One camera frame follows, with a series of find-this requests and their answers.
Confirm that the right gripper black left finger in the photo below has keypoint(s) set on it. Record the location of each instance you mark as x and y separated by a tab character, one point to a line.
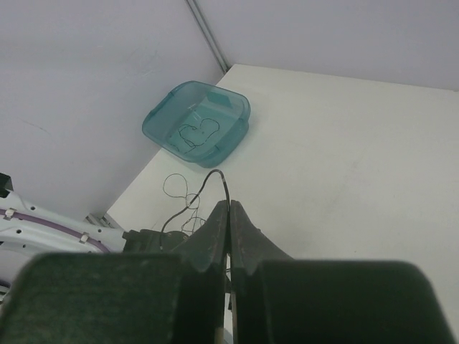
206	248

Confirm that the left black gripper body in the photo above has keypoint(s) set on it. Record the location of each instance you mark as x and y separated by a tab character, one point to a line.
150	241

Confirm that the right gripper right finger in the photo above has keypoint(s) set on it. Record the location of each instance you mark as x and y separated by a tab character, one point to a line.
250	249

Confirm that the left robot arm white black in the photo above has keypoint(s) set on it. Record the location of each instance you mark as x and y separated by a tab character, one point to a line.
29	230

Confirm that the teal translucent plastic bin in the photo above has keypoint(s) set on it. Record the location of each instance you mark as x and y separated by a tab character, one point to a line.
199	123

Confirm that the left aluminium frame post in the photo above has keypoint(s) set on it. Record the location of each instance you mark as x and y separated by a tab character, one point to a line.
208	35

